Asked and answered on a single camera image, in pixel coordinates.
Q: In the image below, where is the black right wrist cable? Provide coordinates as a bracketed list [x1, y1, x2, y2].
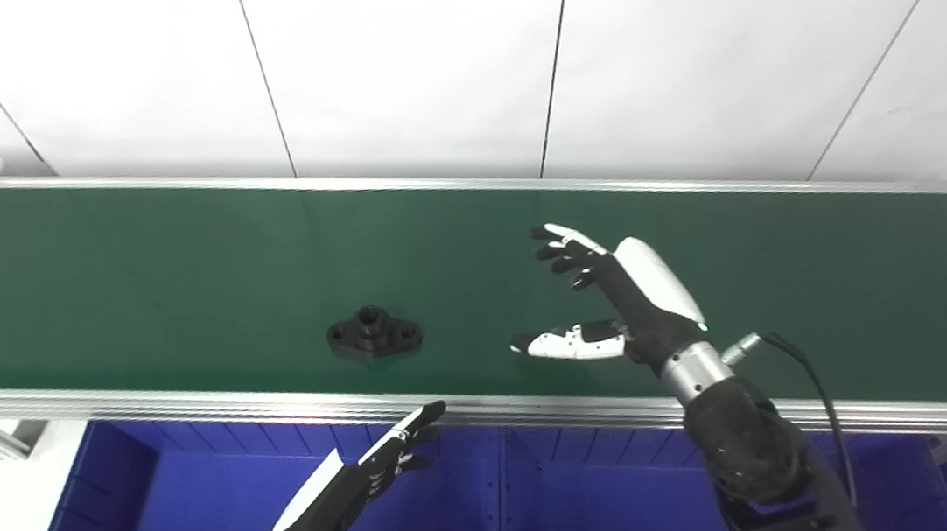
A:
[717, 323, 860, 522]

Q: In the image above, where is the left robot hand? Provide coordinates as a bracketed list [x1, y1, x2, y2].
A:
[243, 401, 460, 531]

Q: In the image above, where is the green conveyor belt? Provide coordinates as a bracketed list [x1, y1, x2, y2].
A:
[0, 45, 947, 531]
[0, 80, 947, 515]

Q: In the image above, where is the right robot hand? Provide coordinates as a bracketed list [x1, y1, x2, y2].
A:
[498, 208, 712, 385]

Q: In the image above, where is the black flanged metal part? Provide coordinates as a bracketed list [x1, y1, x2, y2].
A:
[324, 300, 426, 367]

